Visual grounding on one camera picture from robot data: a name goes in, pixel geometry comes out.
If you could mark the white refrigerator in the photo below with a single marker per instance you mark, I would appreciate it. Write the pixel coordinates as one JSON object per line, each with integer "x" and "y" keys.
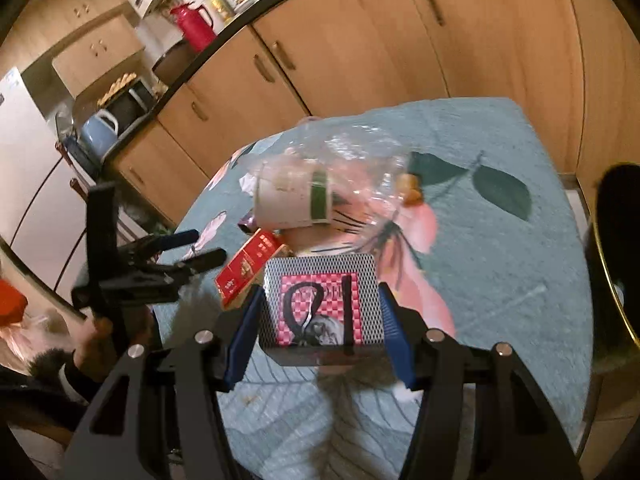
{"x": 25, "y": 170}

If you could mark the floral teal tablecloth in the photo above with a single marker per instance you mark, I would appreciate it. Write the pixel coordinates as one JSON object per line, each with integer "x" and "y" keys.
{"x": 500, "y": 270}

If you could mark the clear plastic bag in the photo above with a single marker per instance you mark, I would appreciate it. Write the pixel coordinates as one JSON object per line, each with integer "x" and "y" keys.
{"x": 365, "y": 160}

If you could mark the wooden wall cabinet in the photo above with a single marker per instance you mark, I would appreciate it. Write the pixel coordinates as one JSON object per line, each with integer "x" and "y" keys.
{"x": 97, "y": 50}

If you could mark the wooden base cabinets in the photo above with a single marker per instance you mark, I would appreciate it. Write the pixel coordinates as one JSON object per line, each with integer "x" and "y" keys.
{"x": 360, "y": 55}

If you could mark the red cigarette pack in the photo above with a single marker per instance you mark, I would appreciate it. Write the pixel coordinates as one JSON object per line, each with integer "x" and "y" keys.
{"x": 247, "y": 267}

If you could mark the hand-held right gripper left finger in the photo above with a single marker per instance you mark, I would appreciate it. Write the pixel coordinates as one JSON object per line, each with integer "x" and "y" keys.
{"x": 245, "y": 331}

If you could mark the black kitchen countertop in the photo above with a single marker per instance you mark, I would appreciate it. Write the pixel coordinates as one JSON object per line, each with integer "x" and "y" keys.
{"x": 220, "y": 40}

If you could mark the red thermos jug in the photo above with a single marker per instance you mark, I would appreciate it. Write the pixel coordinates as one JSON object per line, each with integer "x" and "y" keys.
{"x": 192, "y": 27}

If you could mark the black microwave oven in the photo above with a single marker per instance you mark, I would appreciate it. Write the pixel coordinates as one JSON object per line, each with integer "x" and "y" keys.
{"x": 131, "y": 102}

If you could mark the blue electric kettle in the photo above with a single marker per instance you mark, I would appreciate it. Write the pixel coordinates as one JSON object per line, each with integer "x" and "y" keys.
{"x": 97, "y": 132}

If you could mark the silver red checked card box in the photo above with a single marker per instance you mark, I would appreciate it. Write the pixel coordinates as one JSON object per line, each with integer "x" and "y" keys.
{"x": 280, "y": 271}

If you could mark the orange bag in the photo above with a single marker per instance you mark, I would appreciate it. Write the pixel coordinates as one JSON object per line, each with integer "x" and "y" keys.
{"x": 10, "y": 302}

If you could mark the white green paper cup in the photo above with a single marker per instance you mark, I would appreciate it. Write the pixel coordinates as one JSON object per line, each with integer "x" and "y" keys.
{"x": 287, "y": 195}

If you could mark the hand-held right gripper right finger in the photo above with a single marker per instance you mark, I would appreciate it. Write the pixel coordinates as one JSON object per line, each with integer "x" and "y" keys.
{"x": 395, "y": 331}

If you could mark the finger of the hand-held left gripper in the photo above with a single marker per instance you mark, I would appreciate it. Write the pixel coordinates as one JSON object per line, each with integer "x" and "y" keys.
{"x": 170, "y": 241}
{"x": 200, "y": 261}

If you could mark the person's left forearm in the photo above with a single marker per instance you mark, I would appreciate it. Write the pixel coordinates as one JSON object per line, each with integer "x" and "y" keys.
{"x": 45, "y": 371}

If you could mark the purple wrapper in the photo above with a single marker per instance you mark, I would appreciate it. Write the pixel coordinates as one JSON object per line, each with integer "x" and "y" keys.
{"x": 248, "y": 222}

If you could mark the dark cooking pot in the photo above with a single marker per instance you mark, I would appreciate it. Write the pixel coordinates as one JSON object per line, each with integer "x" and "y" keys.
{"x": 172, "y": 62}

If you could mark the crumpled white tissue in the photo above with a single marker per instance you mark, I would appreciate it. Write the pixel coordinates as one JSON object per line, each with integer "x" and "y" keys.
{"x": 248, "y": 183}

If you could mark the person's left hand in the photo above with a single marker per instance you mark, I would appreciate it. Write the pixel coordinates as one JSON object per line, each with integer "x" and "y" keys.
{"x": 92, "y": 331}

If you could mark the black chair gold rim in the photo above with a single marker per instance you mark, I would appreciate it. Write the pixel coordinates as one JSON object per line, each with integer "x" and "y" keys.
{"x": 607, "y": 240}

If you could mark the orange peel piece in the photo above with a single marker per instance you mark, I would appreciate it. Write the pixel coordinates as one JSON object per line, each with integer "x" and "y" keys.
{"x": 412, "y": 189}

